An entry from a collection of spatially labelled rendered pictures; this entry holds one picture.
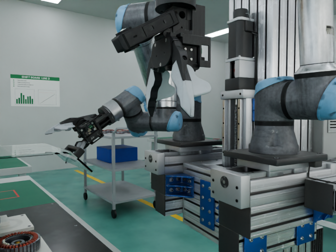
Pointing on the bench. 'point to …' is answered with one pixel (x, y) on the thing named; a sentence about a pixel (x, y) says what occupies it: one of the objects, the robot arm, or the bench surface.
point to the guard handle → (75, 150)
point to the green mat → (18, 203)
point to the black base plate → (59, 229)
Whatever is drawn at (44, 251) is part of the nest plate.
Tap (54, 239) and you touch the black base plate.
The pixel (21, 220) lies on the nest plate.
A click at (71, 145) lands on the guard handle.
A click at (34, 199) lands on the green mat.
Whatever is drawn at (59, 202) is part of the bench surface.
